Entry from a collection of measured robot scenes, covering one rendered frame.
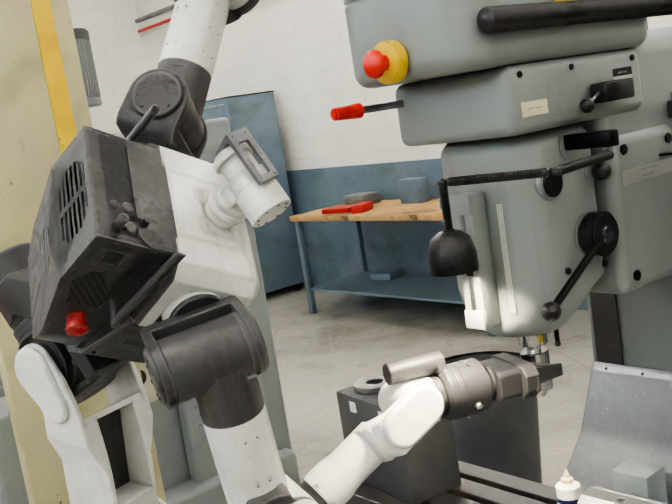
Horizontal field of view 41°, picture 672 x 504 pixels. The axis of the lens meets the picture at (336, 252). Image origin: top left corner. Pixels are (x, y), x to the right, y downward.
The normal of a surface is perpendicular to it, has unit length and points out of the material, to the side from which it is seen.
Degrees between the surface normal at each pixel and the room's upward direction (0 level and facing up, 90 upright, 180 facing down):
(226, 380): 99
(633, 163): 90
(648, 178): 90
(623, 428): 63
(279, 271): 90
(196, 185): 58
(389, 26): 90
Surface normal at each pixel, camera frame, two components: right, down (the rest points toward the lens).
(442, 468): 0.54, 0.04
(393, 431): 0.32, -0.05
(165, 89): -0.09, -0.33
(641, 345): -0.76, 0.22
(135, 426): -0.52, 0.21
